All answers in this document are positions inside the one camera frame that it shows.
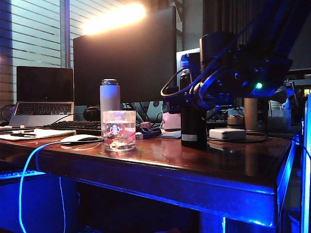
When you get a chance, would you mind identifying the silver laptop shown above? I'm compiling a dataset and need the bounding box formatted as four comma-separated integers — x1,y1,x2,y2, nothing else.
8,66,75,127

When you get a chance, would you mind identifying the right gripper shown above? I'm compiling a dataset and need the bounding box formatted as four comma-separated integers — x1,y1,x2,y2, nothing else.
182,67,247,109

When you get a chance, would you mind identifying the thin white cable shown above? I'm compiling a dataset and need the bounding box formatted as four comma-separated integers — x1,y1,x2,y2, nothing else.
59,176,67,233

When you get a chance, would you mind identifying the printed clear glass cup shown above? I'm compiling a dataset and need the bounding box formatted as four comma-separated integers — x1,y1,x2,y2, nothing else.
101,110,137,153

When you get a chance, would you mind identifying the translucent white container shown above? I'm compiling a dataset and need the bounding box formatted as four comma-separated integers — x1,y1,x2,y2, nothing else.
268,99,292,133

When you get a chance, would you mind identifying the black coiled cable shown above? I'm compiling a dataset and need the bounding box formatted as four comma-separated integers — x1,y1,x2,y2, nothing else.
0,125,49,132

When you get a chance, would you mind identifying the blue lanyard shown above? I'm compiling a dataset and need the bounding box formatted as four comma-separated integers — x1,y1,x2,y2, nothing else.
135,126,162,140

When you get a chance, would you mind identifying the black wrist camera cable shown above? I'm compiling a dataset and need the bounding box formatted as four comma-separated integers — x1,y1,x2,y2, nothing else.
160,67,219,107

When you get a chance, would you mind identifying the white computer mouse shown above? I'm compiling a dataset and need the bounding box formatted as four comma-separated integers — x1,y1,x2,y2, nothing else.
60,134,104,146

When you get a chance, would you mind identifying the white power adapter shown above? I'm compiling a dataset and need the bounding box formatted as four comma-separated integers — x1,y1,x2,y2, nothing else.
208,128,246,141

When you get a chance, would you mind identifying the white notepad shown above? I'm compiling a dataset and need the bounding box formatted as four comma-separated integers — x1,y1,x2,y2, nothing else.
0,128,77,142

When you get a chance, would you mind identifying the black adapter cable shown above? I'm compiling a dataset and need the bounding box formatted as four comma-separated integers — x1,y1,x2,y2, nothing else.
206,131,269,144

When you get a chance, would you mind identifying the small metal canister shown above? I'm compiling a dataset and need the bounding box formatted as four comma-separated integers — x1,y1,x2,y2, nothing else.
227,115,245,129

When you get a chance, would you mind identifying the black keyboard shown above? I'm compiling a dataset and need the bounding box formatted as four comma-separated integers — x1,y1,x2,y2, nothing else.
40,120,103,136

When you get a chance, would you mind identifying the white thermos bottle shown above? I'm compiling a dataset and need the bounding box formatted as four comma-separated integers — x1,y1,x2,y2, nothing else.
99,79,121,122

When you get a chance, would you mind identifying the dark pen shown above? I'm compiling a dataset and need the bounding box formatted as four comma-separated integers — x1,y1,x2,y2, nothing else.
9,132,37,138

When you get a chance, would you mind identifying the black thermos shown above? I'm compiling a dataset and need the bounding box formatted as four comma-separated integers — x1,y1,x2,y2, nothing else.
179,69,207,149

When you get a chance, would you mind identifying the pale mouse cable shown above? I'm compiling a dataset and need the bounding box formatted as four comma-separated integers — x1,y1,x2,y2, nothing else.
18,140,64,233

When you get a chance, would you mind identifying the brown metal thermos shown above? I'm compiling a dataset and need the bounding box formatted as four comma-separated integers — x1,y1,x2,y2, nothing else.
244,97,268,133

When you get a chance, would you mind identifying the black monitor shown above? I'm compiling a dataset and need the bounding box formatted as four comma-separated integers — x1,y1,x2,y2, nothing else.
73,6,177,106

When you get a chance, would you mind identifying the bright bar lamp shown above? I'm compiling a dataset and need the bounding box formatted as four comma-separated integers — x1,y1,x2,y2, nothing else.
81,3,146,34

